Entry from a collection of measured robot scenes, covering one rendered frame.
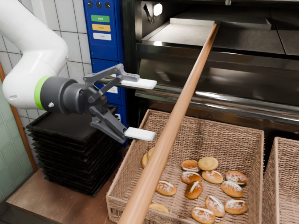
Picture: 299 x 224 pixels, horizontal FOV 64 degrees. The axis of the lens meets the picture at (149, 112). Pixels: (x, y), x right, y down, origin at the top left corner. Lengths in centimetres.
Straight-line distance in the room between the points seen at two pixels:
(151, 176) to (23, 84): 41
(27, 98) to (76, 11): 66
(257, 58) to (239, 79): 12
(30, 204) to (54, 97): 73
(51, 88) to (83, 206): 67
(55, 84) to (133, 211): 38
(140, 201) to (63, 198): 88
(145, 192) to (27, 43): 50
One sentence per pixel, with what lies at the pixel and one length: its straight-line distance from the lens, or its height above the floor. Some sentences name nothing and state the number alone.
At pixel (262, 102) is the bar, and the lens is 69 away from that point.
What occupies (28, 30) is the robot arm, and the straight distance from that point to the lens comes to 70.
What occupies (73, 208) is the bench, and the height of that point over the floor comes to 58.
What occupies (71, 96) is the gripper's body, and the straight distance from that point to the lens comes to 58.
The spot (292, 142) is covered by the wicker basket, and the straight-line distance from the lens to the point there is 117.
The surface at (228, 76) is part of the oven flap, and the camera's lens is 108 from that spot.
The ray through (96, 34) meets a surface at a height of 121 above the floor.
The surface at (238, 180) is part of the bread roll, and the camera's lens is 120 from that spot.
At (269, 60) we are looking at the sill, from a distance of 103.
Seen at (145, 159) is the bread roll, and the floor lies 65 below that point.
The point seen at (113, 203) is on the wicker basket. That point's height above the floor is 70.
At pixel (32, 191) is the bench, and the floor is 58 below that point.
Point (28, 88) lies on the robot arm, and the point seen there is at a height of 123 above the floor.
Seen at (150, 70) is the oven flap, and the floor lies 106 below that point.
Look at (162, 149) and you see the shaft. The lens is 42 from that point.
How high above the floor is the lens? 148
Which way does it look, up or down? 32 degrees down
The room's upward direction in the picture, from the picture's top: straight up
